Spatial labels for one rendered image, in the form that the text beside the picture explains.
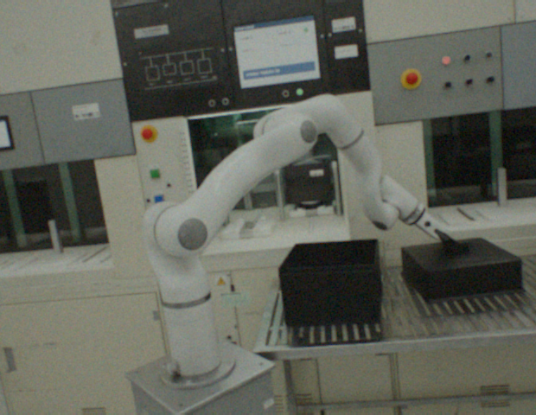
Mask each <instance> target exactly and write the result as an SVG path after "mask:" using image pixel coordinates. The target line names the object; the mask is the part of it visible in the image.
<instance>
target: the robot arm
mask: <svg viewBox="0 0 536 415"><path fill-rule="evenodd" d="M324 132H326V134H327V135H328V136H329V138H330V139H331V140H332V141H333V142H334V143H335V145H336V146H337V148H338V149H339V150H340V152H341V153H342V155H343V156H344V157H345V158H346V160H347V161H348V162H349V164H350V165H351V166H352V168H353V169H354V172H355V193H356V198H357V201H358V203H359V206H360V208H361V210H362V212H363V213H364V214H365V215H366V216H367V218H368V219H369V220H370V221H371V222H372V223H373V224H374V225H375V226H376V227H377V228H378V229H379V230H382V231H387V230H389V229H391V228H392V227H393V225H394V224H395V222H396V220H397V219H398V218H399V219H400V220H401V221H403V222H404V223H405V224H406V225H409V226H412V225H413V224H414V225H415V226H416V227H418V228H419V229H420V230H422V231H423V232H424V233H426V234H428V235H429V236H431V237H432V238H433V239H435V240H437V241H439V242H442V244H444V245H446V247H448V248H449V249H450V250H451V251H453V252H455V253H458V251H460V250H461V249H462V248H463V246H462V245H460V244H459V243H458V242H457V241H455V240H454V239H452V238H451V237H450V236H449V235H447V232H448V231H449V229H447V227H445V226H444V225H443V224H442V223H440V222H439V221H438V220H436V219H435V218H434V217H433V216H431V215H430V214H427V213H426V212H425V207H424V204H422V203H421V202H420V201H418V200H417V199H416V198H415V197H413V196H412V194H410V193H409V192H408V191H407V190H405V189H404V188H403V187H402V186H400V185H399V184H398V183H397V182H395V181H394V180H393V179H392V178H391V177H389V176H382V177H380V173H381V170H382V164H383V162H382V158H381V155H380V153H379V152H378V151H377V150H376V147H375V145H374V144H373V142H372V141H371V140H370V139H369V137H368V136H367V134H366V133H365V132H364V131H363V129H362V128H361V126H360V125H359V123H358V122H357V120H356V119H355V118H354V116H353V114H352V113H351V111H350V110H349V109H348V108H347V107H346V105H345V104H344V103H342V102H341V101H340V99H338V98H337V97H335V96H332V95H321V96H318V97H315V98H313V99H309V100H306V101H304V102H302V103H297V104H294V105H289V106H286V107H285V108H282V109H279V110H276V111H274V112H271V113H269V114H268V115H266V116H265V117H263V118H262V119H261V120H259V122H258V123H257V124H256V126H255V129H254V139H253V140H252V141H250V142H249V143H247V144H244V145H243V146H241V147H239V148H238V149H237V150H236V151H234V152H233V153H232V154H231V155H229V157H228V158H227V159H225V160H224V161H223V162H222V163H221V164H220V165H219V166H217V167H216V168H215V169H214V170H213V171H212V173H211V174H210V175H209V176H208V177H207V178H206V179H205V180H204V182H203V183H202V185H201V186H200V187H199V188H198V189H197V190H196V191H195V193H194V194H193V196H191V197H190V198H189V199H188V200H186V201H185V202H184V203H182V204H178V203H174V202H167V201H164V202H159V203H157V204H156V205H154V206H152V207H151V208H149V209H148V211H147V212H146V213H145V215H144V217H143V221H142V236H143V241H144V247H145V250H146V252H147V254H148V257H149V259H150V262H151V265H152V267H153V269H154V272H155V274H156V279H157V282H158V284H159V289H160V292H161V298H162V303H163V313H164V318H165V323H166V328H167V333H168V338H169V347H170V353H171V359H170V360H168V361H166V362H165V363H163V365H162V367H161V368H160V372H159V374H160V379H161V381H162V383H163V384H165V385H166V386H170V387H173V388H178V389H193V388H197V387H202V386H208V385H211V384H213V383H215V382H217V381H219V380H222V379H224V378H225V377H227V376H228V375H229V374H230V372H231V371H232V370H233V368H234V366H235V358H234V356H233V354H232V353H231V352H230V351H228V350H226V349H224V348H220V345H219V339H218V333H217V328H216V322H215V316H214V306H213V300H212V294H211V289H210V283H209V280H208V276H207V273H206V270H205V268H204V266H203V264H202V262H201V261H200V259H199V257H198V255H197V254H198V253H199V252H203V251H204V250H205V249H206V248H207V247H208V246H209V245H210V243H211V242H212V241H213V239H214V238H215V236H216V235H217V233H218V232H219V230H220V229H221V227H222V225H223V224H224V222H225V220H226V218H227V216H228V215H229V213H230V211H231V210H232V209H233V207H234V206H235V204H236V203H237V202H238V201H239V199H240V198H241V197H242V196H243V195H245V194H246V193H247V192H248V191H249V190H250V189H251V188H253V187H254V186H255V185H256V184H257V183H258V182H260V181H261V180H262V179H264V178H265V177H266V176H268V175H270V174H271V173H273V172H275V171H277V170H279V169H281V168H283V167H284V166H286V165H288V164H290V163H293V162H294V161H296V160H297V159H298V158H300V157H301V156H303V155H304V154H305V153H306V152H307V151H308V150H309V149H310V148H311V147H312V146H313V145H314V143H315V141H316V139H317V135H319V134H322V133H324Z"/></svg>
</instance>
